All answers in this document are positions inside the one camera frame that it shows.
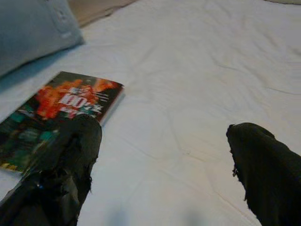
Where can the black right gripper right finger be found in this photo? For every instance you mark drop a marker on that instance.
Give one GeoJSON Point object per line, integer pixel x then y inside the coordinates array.
{"type": "Point", "coordinates": [272, 179]}

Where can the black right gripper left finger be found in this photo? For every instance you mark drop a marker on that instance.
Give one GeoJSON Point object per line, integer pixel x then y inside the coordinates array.
{"type": "Point", "coordinates": [58, 179]}

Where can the dark book with red cover art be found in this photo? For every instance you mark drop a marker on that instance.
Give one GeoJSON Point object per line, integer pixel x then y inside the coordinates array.
{"type": "Point", "coordinates": [70, 94]}

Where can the grey pillow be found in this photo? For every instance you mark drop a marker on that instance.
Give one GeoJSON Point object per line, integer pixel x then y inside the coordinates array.
{"type": "Point", "coordinates": [30, 30]}

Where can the printed beige headboard cushion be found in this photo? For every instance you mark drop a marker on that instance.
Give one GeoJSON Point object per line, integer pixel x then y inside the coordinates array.
{"type": "Point", "coordinates": [98, 11]}

